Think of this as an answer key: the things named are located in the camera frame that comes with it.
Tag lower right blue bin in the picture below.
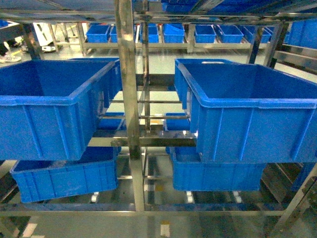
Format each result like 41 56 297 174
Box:
167 147 266 191

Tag lower left blue bin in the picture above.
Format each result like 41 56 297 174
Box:
10 147 121 203

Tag large blue bin right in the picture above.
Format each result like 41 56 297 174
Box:
174 59 317 164

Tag large blue bin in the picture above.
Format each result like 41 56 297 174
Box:
0 58 122 161
174 59 317 164

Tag large blue bin left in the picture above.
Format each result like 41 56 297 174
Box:
0 58 122 161

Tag steel rack upright post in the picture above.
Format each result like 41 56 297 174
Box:
114 0 145 211

